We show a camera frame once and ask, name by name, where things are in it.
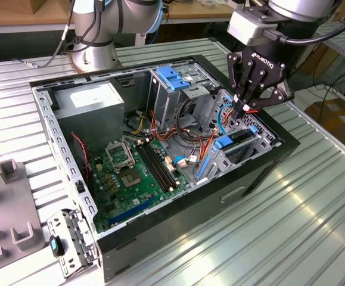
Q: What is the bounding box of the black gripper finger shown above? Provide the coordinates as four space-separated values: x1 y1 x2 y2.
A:
227 52 254 119
240 70 294 119

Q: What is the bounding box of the red orange power wire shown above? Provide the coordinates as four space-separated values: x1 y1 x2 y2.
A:
197 107 259 163

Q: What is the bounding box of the blue data wire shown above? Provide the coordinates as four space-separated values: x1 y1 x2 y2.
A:
172 95 235 169

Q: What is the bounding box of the silver disk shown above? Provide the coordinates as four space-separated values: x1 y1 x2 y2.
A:
196 125 258 181

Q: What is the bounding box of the grey metal disk bay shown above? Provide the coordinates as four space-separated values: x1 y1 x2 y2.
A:
193 126 276 186

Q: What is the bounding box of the blue plastic drive latch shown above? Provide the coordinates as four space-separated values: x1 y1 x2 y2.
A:
156 67 191 92

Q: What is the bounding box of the brown cardboard box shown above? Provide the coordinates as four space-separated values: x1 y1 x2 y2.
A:
304 100 345 150

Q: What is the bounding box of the wooden desk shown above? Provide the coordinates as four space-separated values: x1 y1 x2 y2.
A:
0 0 341 57

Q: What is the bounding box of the grey optical drive cage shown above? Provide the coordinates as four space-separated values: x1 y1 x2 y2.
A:
147 61 220 132

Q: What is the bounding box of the black RAM slot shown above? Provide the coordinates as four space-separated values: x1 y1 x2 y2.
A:
139 142 175 191
147 139 179 186
135 142 172 193
143 141 177 188

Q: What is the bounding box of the black PC case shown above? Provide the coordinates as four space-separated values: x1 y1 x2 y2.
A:
29 54 301 282

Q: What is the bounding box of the CPU socket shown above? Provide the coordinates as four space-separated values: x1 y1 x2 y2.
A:
118 169 144 189

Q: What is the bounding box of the grey power supply unit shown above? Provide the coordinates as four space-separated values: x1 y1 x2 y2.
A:
51 82 125 153

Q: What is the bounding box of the green motherboard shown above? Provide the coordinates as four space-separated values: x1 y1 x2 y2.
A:
88 138 191 233

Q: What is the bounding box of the blue expansion slot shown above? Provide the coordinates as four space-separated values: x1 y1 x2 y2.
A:
108 195 157 226

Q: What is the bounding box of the black latch with blue mark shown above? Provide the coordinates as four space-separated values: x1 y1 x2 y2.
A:
49 235 66 257

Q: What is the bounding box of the grey parts rack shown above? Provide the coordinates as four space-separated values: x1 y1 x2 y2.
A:
0 159 46 269

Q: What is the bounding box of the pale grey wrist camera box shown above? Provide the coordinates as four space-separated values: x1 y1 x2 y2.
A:
226 8 282 47

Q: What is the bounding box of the red orange wire bundle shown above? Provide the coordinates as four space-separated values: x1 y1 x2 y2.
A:
148 110 217 144

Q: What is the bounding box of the yellow orange wire bundle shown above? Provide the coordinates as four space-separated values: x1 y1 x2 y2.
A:
129 115 146 135

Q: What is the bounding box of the metal socket cover frame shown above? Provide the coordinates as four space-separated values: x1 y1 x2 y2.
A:
105 140 136 173

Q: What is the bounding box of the red black fan wire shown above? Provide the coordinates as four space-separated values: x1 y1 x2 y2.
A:
70 133 90 182

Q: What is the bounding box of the metal expansion slot bracket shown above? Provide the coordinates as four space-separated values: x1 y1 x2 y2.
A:
46 209 100 279

